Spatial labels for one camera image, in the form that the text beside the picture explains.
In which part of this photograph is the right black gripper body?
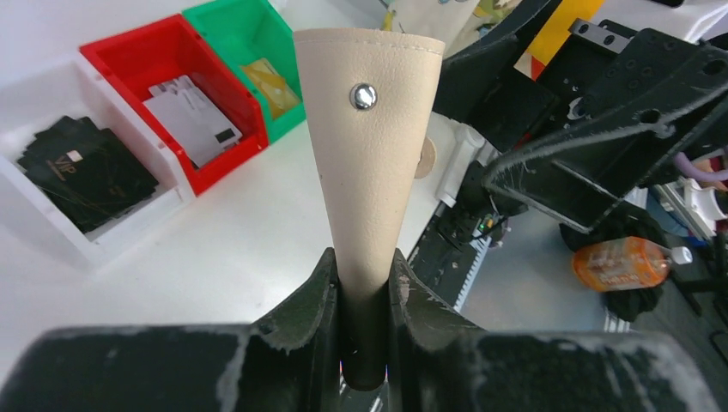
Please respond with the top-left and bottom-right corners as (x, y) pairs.
(534, 27), (727, 142)

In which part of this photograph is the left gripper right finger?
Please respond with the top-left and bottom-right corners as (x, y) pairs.
(387, 252), (719, 411)

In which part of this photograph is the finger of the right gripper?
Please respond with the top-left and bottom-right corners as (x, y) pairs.
(433, 0), (561, 153)
(483, 85), (727, 233)

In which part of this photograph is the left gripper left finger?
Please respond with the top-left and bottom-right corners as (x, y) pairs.
(1, 249), (339, 411)

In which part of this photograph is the gold cards stack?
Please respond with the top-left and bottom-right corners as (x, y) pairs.
(240, 58), (300, 119)

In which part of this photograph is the white cards stack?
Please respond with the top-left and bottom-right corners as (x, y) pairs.
(143, 75), (243, 168)

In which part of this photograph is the black VIP cards stack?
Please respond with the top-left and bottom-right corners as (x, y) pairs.
(16, 116), (160, 233)

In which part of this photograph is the cream cartoon print cloth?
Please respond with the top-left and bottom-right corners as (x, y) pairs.
(381, 0), (520, 58)

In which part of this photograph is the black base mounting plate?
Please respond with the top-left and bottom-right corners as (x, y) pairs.
(408, 203), (496, 308)

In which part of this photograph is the orange plastic bottle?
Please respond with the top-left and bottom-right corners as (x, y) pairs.
(571, 236), (693, 293)

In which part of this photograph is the green plastic bin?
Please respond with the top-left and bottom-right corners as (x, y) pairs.
(182, 1), (306, 144)

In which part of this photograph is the red plastic bin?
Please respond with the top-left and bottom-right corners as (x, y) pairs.
(79, 14), (269, 195)

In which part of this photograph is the white plastic bin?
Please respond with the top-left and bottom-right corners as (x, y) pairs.
(1, 53), (194, 266)

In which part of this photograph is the white slotted cable duct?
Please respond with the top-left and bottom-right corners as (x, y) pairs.
(453, 237), (492, 312)

